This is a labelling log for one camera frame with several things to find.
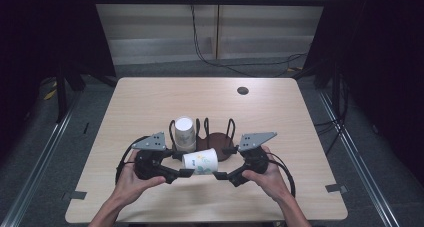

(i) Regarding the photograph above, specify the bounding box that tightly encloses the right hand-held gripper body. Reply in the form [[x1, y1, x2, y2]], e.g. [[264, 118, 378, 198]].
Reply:
[[237, 131, 278, 175]]

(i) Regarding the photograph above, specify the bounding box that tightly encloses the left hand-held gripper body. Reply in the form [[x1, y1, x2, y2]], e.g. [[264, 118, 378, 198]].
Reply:
[[131, 131, 174, 181]]

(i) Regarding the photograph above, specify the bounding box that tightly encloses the dark brown wire cup holder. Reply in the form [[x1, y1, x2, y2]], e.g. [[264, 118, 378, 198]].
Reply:
[[168, 117, 236, 162]]

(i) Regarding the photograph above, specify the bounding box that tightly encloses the stack of white paper cups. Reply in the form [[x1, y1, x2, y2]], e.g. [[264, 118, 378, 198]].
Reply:
[[174, 116, 198, 154]]

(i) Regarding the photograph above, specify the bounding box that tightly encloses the floral white paper cup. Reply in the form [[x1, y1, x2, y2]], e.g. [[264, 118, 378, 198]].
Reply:
[[182, 148, 219, 176]]

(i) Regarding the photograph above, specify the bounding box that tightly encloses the person's right hand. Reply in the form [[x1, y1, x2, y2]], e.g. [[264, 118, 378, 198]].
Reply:
[[242, 146, 291, 203]]

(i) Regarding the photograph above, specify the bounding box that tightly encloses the person's left hand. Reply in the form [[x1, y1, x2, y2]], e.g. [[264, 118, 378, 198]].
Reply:
[[111, 150, 167, 206]]

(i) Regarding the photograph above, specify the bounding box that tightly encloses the grey tape strip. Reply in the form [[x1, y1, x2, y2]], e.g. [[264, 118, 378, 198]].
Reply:
[[61, 190, 88, 201], [325, 183, 349, 194]]

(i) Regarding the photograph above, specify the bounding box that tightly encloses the black metal stand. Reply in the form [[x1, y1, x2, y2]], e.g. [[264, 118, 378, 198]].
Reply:
[[330, 63, 345, 119], [54, 65, 85, 123]]

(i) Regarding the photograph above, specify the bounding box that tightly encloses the yellow floor tape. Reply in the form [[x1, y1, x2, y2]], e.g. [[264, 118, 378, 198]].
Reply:
[[43, 81, 58, 101]]

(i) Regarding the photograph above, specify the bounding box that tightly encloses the black horizontal metal bar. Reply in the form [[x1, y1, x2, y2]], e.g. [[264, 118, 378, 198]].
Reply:
[[91, 0, 329, 7]]

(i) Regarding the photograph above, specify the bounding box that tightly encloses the dark curtain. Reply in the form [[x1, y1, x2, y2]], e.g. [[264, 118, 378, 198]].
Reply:
[[301, 0, 424, 185], [0, 0, 117, 156]]

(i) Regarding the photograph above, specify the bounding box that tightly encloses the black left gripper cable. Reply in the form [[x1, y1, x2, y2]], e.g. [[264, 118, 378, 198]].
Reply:
[[114, 135, 151, 185]]

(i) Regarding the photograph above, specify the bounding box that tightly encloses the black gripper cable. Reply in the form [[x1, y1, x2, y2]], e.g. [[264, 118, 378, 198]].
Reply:
[[266, 151, 297, 198], [114, 135, 151, 185]]

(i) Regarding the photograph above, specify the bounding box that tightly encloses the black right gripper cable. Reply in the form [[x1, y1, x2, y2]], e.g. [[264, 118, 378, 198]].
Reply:
[[266, 151, 297, 198]]

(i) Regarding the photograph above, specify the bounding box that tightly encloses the bundle of black cables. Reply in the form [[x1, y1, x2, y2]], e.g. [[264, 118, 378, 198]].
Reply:
[[313, 83, 350, 155]]

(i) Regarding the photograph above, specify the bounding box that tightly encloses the black floor cable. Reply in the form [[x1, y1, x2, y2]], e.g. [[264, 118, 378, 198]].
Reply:
[[190, 5, 308, 78]]

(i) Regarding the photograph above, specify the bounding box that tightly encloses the grey metal floor rail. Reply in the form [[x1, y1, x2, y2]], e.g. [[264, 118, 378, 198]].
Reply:
[[0, 95, 83, 227], [317, 89, 401, 227]]

